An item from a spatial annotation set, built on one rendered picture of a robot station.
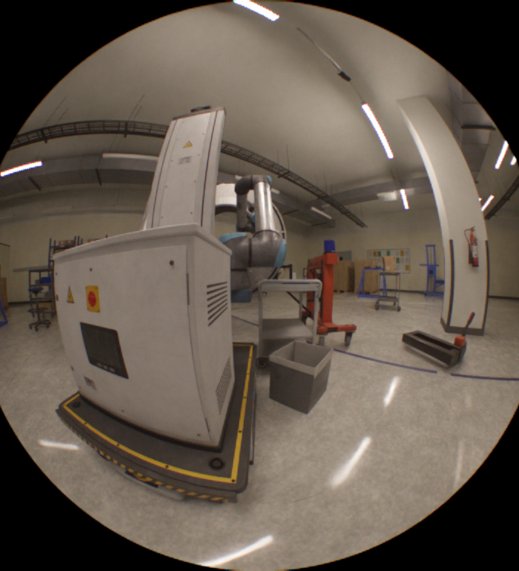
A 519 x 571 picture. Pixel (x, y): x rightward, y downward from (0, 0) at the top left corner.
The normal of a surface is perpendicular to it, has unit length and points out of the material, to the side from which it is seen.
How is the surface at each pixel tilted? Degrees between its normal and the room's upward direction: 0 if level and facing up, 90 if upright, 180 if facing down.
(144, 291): 90
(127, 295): 90
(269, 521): 0
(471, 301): 90
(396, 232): 90
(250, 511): 0
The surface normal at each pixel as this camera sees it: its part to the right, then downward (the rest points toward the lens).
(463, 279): -0.78, 0.04
